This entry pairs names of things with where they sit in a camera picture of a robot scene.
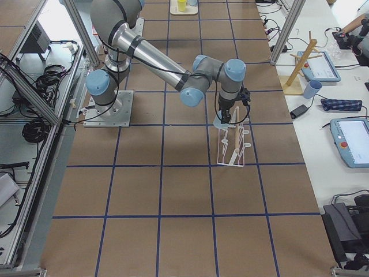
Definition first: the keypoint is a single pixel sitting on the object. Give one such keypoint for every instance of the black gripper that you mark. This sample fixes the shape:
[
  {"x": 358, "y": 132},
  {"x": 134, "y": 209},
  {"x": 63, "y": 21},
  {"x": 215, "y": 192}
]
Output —
[{"x": 225, "y": 105}]

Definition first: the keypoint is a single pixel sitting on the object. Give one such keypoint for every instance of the light blue plastic cup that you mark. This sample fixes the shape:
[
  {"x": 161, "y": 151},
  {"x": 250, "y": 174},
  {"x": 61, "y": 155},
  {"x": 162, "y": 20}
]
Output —
[{"x": 217, "y": 122}]

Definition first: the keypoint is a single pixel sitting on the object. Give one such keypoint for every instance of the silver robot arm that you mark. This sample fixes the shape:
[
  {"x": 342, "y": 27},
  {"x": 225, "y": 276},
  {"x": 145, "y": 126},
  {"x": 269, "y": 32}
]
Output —
[{"x": 114, "y": 22}]

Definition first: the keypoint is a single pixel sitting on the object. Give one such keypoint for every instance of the light blue cup on desk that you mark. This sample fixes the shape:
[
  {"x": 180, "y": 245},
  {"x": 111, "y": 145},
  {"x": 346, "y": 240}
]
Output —
[{"x": 311, "y": 89}]

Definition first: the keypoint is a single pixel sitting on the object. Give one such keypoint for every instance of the blue cup on tray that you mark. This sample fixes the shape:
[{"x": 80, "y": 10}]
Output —
[{"x": 192, "y": 2}]

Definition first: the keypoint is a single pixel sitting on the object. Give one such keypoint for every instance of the yellow plastic cup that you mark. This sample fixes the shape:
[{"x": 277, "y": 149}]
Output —
[{"x": 182, "y": 5}]

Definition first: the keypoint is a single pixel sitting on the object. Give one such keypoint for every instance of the wooden mug tree stand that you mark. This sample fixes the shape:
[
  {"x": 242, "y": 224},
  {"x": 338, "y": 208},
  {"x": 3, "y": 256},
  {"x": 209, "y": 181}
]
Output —
[{"x": 290, "y": 85}]

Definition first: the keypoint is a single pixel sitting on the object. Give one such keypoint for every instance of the black power adapter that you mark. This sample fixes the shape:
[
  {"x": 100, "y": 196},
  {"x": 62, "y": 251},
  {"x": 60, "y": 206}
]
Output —
[{"x": 297, "y": 112}]

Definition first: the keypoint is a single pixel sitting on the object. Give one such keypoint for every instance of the blue plaid pencil case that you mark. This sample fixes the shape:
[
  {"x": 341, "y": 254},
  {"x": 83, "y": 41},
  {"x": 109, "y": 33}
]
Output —
[{"x": 341, "y": 104}]

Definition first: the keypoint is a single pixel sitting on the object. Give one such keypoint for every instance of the far teach pendant tablet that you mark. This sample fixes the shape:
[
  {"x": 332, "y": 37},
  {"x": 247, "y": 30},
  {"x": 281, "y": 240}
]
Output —
[{"x": 321, "y": 69}]

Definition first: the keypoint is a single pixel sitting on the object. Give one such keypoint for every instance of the teach pendant tablet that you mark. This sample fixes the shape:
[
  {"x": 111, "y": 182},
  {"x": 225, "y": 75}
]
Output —
[
  {"x": 321, "y": 69},
  {"x": 351, "y": 139}
]

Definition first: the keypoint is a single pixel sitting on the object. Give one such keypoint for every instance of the beige serving tray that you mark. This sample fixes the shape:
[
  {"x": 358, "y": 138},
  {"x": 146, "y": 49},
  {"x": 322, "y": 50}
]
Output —
[{"x": 190, "y": 10}]

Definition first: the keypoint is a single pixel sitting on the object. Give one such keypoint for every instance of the near teach pendant tablet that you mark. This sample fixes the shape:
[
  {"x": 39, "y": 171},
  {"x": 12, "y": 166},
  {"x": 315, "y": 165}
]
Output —
[{"x": 351, "y": 139}]

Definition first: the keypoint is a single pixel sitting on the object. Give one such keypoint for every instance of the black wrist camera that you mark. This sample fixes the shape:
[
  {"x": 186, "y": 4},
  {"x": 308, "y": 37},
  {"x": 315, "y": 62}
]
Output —
[{"x": 244, "y": 96}]

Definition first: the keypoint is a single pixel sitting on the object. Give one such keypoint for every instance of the white wire cup rack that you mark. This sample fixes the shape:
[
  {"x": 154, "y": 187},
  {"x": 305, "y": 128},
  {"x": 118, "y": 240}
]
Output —
[{"x": 231, "y": 144}]

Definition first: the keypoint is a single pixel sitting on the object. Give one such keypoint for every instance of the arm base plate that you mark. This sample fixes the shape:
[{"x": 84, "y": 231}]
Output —
[{"x": 109, "y": 117}]

